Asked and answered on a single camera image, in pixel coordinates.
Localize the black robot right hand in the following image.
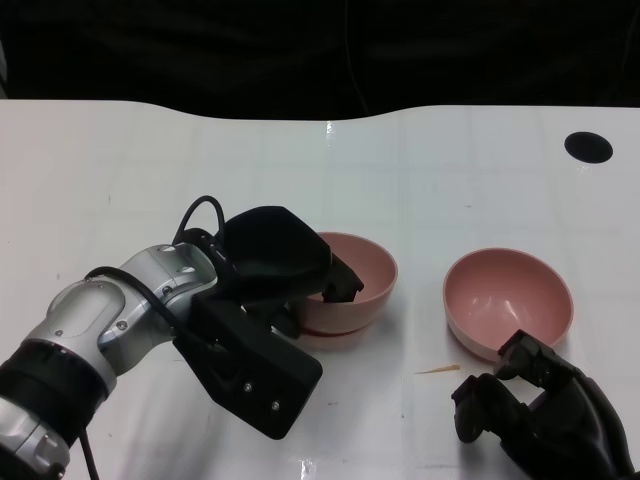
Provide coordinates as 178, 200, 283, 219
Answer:
451, 328, 640, 480

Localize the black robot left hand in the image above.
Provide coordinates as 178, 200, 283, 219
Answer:
218, 204, 365, 340

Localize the pink plastic bowl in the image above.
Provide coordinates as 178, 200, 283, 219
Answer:
294, 231, 399, 335
442, 248, 575, 365
298, 319, 376, 352

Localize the black backdrop cloth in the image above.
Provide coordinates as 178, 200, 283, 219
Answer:
0, 0, 640, 122

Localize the round black table grommet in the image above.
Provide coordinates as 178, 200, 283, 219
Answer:
563, 131, 614, 163

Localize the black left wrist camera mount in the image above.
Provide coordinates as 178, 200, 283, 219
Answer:
172, 284, 324, 442

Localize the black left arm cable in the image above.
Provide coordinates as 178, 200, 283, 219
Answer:
79, 196, 229, 480

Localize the thin black hanging cable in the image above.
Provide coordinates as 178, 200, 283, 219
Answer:
343, 0, 370, 117

